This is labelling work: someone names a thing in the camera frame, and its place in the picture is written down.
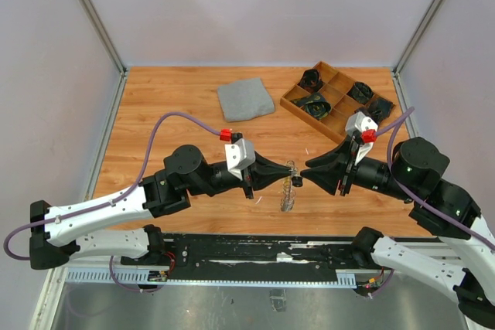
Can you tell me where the rolled dark tie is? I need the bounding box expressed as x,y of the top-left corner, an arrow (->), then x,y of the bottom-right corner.
347,81 -> 374,105
298,69 -> 323,94
291,93 -> 332,121
359,97 -> 394,124

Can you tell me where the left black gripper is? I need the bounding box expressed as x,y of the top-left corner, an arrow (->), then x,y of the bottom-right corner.
188,149 -> 292,199

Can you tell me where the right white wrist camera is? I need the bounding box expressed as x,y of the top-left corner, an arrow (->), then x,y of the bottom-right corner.
345,111 -> 378,165

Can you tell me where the rolled dark tie centre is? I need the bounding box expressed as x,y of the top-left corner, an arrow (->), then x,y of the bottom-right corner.
291,93 -> 332,121

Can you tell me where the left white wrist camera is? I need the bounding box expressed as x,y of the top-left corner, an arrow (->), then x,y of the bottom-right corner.
224,138 -> 255,181

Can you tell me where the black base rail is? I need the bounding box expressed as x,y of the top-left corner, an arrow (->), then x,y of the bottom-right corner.
117,233 -> 381,284

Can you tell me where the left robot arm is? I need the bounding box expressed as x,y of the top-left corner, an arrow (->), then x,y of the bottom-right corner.
29,140 -> 292,270

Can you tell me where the rolled dark tie top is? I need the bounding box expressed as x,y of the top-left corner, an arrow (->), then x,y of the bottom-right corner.
298,69 -> 323,94

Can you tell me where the folded grey cloth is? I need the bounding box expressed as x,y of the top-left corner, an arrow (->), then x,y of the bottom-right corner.
217,77 -> 275,122

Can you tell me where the wooden compartment tray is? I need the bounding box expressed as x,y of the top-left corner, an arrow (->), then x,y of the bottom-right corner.
280,61 -> 397,143

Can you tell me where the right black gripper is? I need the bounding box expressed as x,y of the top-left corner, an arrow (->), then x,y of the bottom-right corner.
299,133 -> 416,200

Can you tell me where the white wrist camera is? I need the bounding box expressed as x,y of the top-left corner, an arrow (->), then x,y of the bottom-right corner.
224,138 -> 255,181
345,111 -> 378,165

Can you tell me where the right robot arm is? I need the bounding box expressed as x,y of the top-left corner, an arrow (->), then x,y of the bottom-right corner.
302,137 -> 494,329

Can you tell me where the black capped key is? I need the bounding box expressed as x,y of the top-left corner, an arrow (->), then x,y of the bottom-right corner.
291,175 -> 303,188

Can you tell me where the rolled dark tie lower right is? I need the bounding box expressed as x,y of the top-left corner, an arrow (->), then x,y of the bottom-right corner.
359,97 -> 394,124

